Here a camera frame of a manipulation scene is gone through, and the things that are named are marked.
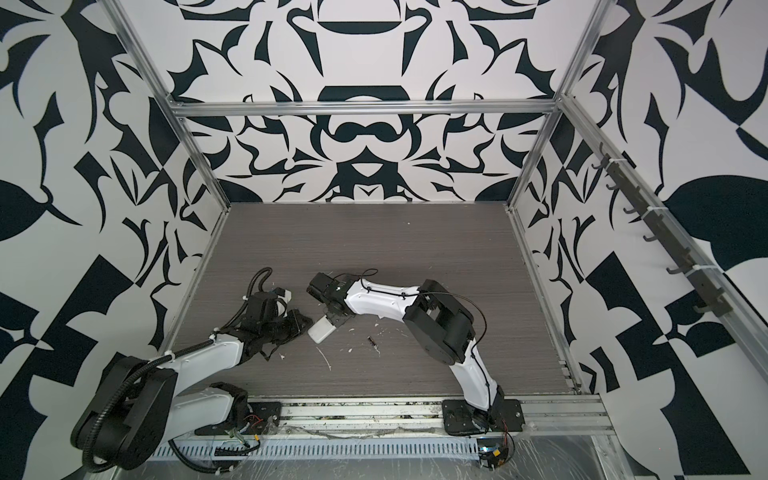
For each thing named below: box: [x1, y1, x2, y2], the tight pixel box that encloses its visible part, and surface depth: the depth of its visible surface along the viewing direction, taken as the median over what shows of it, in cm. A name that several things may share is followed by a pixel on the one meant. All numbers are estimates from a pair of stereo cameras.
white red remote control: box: [307, 315, 337, 344], surface depth 89 cm
